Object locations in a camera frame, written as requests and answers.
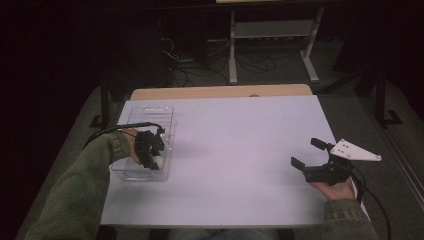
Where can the person's right hand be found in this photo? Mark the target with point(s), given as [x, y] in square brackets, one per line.
[335, 191]

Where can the person's left hand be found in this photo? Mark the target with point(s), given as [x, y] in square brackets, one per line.
[132, 146]

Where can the black metal stand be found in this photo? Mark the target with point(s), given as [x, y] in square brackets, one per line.
[104, 103]
[380, 96]

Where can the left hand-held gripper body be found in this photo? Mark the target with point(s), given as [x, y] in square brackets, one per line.
[145, 145]

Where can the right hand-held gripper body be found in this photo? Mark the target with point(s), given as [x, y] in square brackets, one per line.
[333, 168]

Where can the white egg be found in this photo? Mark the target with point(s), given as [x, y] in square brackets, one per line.
[159, 162]

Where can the clear plastic container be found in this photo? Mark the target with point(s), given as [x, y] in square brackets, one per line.
[156, 115]

